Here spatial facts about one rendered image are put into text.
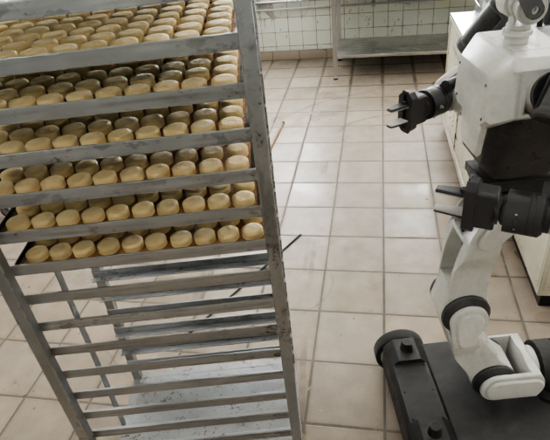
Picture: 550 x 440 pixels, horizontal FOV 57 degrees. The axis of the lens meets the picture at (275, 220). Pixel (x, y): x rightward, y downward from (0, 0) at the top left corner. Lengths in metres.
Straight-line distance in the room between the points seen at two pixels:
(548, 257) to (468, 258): 1.00
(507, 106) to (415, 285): 1.56
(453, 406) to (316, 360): 0.62
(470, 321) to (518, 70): 0.74
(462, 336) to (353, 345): 0.79
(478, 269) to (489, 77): 0.57
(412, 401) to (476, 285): 0.54
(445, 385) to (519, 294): 0.81
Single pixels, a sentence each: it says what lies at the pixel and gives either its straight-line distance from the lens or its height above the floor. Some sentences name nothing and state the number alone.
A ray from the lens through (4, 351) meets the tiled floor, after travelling 2.80.
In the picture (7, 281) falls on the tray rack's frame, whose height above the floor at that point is 1.05.
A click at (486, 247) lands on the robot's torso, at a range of 1.45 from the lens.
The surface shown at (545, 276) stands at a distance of 2.50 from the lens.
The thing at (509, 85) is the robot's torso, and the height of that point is 1.33.
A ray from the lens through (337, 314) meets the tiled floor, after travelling 2.46.
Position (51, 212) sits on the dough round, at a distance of 1.28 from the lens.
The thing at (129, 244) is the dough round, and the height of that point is 1.06.
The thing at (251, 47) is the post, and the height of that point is 1.50.
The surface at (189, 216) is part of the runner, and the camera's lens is 1.12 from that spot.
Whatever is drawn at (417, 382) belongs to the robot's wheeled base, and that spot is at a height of 0.19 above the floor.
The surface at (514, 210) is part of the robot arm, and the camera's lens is 1.09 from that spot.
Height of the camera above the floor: 1.74
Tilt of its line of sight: 34 degrees down
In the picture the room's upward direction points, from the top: 7 degrees counter-clockwise
